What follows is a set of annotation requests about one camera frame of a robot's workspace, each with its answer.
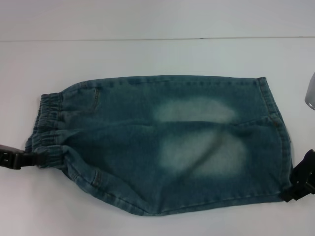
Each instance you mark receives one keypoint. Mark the blue denim shorts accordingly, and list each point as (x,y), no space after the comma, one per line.
(160,147)

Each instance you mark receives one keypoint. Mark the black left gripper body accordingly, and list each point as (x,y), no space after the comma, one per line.
(11,158)

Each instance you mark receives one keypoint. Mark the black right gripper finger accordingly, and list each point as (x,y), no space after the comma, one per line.
(292,194)

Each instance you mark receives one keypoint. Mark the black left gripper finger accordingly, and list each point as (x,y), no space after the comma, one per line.
(35,159)

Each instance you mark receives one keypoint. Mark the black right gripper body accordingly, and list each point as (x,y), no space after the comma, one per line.
(306,169)

